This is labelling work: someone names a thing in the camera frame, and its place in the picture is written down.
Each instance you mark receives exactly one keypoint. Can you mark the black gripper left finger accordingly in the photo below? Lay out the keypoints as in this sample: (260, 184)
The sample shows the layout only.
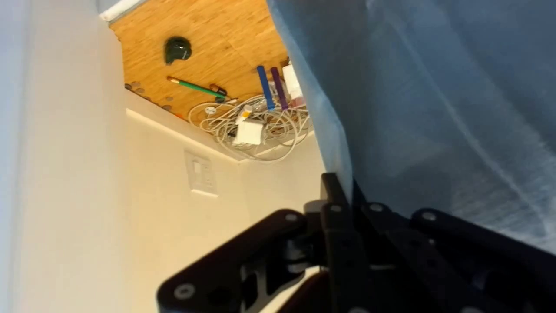
(340, 261)

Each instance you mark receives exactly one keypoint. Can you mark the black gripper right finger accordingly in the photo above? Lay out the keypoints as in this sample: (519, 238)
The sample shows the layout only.
(451, 271)

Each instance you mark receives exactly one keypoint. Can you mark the grey sheer curtain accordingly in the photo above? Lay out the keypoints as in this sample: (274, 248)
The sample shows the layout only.
(439, 87)

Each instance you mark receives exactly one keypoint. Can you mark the white power adapter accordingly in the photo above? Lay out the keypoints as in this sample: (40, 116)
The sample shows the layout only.
(246, 132)

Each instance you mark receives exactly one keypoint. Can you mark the purple pen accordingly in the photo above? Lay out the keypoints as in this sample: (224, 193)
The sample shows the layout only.
(279, 87)

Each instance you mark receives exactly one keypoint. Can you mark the blue pen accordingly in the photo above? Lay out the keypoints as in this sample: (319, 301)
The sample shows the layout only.
(265, 87)

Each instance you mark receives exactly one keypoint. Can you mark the wooden shelf board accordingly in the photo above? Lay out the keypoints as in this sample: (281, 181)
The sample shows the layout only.
(231, 40)

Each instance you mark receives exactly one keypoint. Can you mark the small black mouse-shaped object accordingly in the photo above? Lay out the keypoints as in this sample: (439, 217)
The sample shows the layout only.
(175, 48)

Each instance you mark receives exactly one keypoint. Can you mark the white wall outlet plate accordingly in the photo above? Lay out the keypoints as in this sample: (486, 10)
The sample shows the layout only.
(199, 172)

